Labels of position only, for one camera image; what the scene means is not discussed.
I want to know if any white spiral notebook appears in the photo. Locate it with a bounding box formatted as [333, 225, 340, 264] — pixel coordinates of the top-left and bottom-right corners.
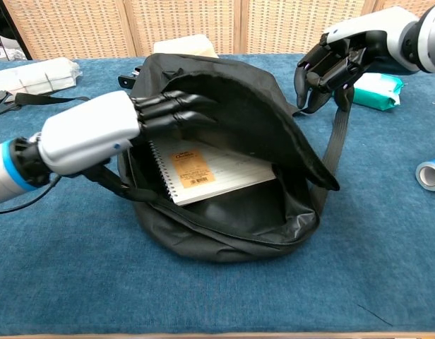
[148, 137, 278, 207]

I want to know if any teal wet wipes pack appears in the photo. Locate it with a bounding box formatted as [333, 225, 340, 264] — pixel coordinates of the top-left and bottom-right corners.
[351, 73, 405, 113]

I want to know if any black backpack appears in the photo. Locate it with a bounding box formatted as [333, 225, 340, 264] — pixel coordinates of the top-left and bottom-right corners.
[0, 52, 354, 264]

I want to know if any blue plastic wrap box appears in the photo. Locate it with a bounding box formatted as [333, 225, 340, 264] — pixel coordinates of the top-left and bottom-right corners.
[415, 159, 435, 193]

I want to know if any white tissue multipack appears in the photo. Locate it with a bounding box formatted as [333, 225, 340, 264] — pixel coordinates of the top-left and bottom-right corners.
[0, 58, 81, 102]

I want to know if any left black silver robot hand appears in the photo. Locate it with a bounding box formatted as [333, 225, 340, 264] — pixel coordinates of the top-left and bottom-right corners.
[37, 90, 218, 197]

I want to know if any beige plastic lunch box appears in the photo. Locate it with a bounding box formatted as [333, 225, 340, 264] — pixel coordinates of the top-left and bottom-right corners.
[153, 34, 218, 59]

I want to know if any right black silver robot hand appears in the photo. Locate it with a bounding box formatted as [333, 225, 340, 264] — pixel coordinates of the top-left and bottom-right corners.
[294, 5, 422, 114]

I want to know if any woven bamboo folding screen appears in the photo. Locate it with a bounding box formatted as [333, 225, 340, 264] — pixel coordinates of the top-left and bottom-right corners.
[0, 0, 435, 61]

